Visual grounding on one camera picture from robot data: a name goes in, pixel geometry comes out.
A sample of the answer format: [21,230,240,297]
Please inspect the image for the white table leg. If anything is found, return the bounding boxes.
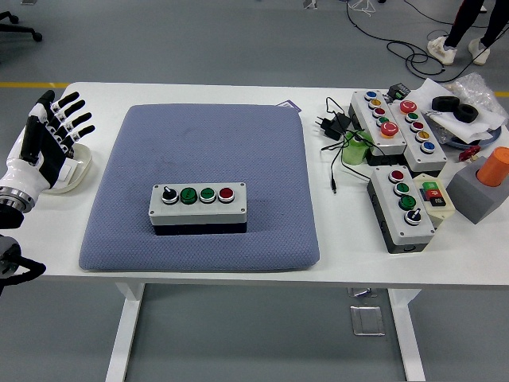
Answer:
[105,283,145,382]
[387,288,426,382]

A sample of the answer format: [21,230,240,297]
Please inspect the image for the grey four-button control box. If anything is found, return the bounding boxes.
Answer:
[366,165,437,255]
[147,181,247,238]

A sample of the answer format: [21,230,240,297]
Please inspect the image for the blue-rimmed round plate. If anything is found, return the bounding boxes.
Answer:
[435,123,505,150]

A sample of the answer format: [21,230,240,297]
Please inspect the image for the grey block holder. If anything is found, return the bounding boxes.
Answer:
[445,154,509,225]

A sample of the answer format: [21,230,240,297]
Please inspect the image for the red valve knob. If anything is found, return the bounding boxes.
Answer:
[457,146,482,162]

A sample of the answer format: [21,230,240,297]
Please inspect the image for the cream switch, green red keys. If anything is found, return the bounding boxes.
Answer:
[411,173,456,230]

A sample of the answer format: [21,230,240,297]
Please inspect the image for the green plastic cylinder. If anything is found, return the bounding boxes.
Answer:
[340,130,374,166]

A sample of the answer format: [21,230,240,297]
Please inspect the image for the black floor cable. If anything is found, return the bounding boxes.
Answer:
[345,0,492,76]

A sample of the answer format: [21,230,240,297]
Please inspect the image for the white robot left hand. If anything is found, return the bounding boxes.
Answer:
[0,90,96,196]

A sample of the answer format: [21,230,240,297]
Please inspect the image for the orange cylinder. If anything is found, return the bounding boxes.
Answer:
[476,146,509,188]

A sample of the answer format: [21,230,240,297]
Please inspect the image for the white foam sheet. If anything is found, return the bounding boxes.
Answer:
[411,77,498,144]

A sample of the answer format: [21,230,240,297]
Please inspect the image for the black power adapter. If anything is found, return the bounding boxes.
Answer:
[315,112,352,141]

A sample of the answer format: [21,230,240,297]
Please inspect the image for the person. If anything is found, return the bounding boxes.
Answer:
[427,0,509,66]

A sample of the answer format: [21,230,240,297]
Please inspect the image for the white floor cable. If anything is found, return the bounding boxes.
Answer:
[348,0,377,19]

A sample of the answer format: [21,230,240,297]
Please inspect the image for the black office chair base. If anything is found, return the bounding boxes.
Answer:
[0,10,44,43]

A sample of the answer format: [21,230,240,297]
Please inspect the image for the metal floor socket plate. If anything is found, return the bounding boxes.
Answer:
[349,304,387,337]

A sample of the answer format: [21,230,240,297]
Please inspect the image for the blue-grey padded mat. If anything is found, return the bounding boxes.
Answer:
[78,103,321,274]

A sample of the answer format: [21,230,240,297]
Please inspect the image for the small black relay module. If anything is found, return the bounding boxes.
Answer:
[386,82,413,100]

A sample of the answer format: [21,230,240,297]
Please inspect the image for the white oval tray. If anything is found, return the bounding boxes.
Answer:
[41,142,93,195]

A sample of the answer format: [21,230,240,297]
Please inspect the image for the five-button box, red mushroom end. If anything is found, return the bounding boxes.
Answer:
[387,99,449,176]
[348,90,410,167]

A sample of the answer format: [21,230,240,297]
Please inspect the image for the white wall switch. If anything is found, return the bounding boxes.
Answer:
[58,157,81,186]

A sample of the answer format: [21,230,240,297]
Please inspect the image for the clear bubble wrap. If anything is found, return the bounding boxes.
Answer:
[449,72,509,128]

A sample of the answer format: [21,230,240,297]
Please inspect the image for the black adapter cord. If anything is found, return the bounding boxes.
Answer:
[320,96,375,196]

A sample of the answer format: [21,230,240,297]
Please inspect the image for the black foam ring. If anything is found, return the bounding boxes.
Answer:
[431,95,459,112]
[454,103,480,123]

